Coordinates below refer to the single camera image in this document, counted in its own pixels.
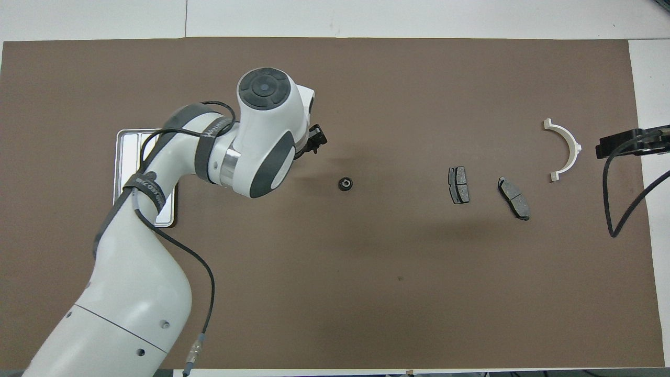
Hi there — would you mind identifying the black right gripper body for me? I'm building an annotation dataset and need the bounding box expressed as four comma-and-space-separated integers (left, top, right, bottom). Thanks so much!
636, 125, 670, 155

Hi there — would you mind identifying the silver metal tray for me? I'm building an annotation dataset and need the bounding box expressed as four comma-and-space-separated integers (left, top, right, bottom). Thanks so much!
113, 129, 178, 229

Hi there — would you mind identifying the long curved grey brake pad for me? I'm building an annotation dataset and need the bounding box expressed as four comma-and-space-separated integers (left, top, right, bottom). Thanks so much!
497, 177, 530, 221

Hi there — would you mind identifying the short rectangular grey brake pad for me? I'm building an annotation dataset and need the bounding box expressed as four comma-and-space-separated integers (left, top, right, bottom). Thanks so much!
448, 166, 470, 205

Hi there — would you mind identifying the brown table mat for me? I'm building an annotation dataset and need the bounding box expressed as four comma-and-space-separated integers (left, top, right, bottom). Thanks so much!
0, 37, 664, 370

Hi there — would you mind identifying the white semicircular plastic bracket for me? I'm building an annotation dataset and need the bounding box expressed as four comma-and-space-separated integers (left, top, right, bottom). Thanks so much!
543, 118, 583, 182

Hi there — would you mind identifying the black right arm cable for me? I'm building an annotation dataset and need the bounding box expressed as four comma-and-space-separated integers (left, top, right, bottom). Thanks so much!
602, 137, 670, 238

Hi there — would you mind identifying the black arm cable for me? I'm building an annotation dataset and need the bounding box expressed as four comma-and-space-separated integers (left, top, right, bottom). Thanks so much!
123, 99, 236, 377
602, 137, 670, 238

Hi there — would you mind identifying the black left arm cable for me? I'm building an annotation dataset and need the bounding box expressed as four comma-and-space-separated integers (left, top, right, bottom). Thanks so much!
123, 99, 236, 377

